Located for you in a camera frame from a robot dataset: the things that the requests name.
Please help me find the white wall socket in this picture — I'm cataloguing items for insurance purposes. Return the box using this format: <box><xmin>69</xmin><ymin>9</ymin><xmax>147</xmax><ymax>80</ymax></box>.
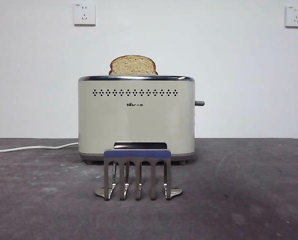
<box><xmin>73</xmin><ymin>2</ymin><xmax>97</xmax><ymax>27</ymax></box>
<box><xmin>285</xmin><ymin>4</ymin><xmax>298</xmax><ymax>29</ymax></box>

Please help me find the white power cable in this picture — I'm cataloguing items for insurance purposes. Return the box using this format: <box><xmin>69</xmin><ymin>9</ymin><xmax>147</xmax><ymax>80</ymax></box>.
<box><xmin>0</xmin><ymin>142</ymin><xmax>79</xmax><ymax>153</ymax></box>

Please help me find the brown wholegrain bread slice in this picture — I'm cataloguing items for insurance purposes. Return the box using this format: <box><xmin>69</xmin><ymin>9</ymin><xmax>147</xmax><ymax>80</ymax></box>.
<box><xmin>108</xmin><ymin>54</ymin><xmax>159</xmax><ymax>77</ymax></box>

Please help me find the cream toaster with chrome top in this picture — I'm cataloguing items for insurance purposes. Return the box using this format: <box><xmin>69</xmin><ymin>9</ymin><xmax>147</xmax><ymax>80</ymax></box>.
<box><xmin>77</xmin><ymin>74</ymin><xmax>197</xmax><ymax>166</ymax></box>

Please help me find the shiny metal toast rack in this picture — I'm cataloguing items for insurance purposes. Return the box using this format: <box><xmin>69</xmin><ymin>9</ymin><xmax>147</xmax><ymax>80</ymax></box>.
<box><xmin>94</xmin><ymin>149</ymin><xmax>183</xmax><ymax>202</ymax></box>

